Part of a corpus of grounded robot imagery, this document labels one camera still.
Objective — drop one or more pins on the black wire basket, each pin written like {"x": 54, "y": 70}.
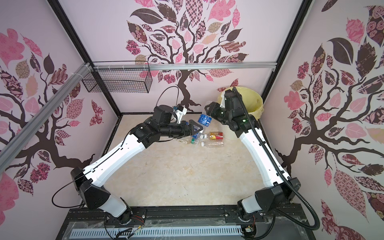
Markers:
{"x": 119, "y": 77}

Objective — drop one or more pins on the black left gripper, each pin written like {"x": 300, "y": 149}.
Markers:
{"x": 190, "y": 131}

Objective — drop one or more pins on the aluminium rail left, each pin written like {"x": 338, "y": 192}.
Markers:
{"x": 12, "y": 149}

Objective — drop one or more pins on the clear crushed bottle white cap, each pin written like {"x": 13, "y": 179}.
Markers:
{"x": 212, "y": 144}

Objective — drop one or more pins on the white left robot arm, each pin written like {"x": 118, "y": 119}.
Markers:
{"x": 89, "y": 181}

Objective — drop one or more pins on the black base frame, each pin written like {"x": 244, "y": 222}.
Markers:
{"x": 258, "y": 225}

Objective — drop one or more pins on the aluminium rail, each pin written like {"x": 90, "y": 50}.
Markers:
{"x": 12, "y": 149}
{"x": 198, "y": 66}

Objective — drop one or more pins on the bottle blue label white cap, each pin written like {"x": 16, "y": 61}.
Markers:
{"x": 205, "y": 119}

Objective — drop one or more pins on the cream bin yellow bag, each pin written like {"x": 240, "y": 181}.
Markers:
{"x": 254, "y": 105}

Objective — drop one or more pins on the red yellow label bottle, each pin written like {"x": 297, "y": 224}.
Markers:
{"x": 215, "y": 136}

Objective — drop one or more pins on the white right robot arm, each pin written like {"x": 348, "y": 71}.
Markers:
{"x": 279, "y": 187}

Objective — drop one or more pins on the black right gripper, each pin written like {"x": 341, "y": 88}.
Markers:
{"x": 213, "y": 109}

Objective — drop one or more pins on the aluminium rail back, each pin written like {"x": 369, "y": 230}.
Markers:
{"x": 198, "y": 66}

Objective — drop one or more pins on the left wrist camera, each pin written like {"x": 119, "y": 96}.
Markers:
{"x": 164, "y": 114}

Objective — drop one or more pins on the white vent strip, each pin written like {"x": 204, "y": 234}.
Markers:
{"x": 154, "y": 232}

